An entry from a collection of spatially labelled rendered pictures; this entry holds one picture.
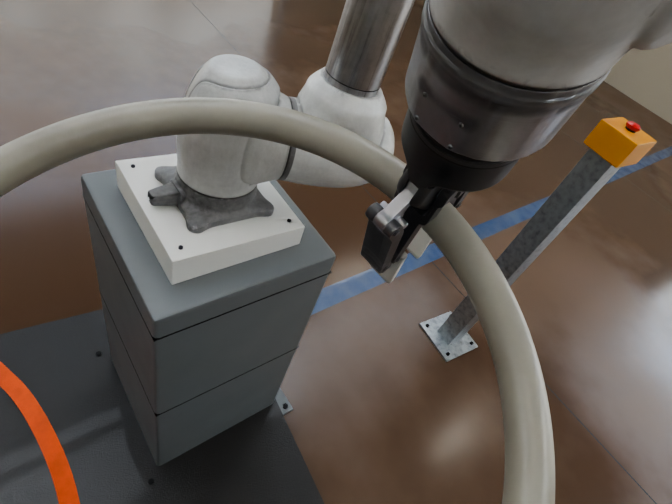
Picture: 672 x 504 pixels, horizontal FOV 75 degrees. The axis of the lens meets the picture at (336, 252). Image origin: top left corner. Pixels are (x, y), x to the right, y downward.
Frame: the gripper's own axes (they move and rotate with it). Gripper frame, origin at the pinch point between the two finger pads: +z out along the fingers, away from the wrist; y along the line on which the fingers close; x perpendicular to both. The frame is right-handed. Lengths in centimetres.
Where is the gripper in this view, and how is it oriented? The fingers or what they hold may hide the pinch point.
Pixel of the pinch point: (402, 247)
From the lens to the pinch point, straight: 44.3
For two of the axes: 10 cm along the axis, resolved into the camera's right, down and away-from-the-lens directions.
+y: -7.4, 5.9, -3.2
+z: -0.8, 4.0, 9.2
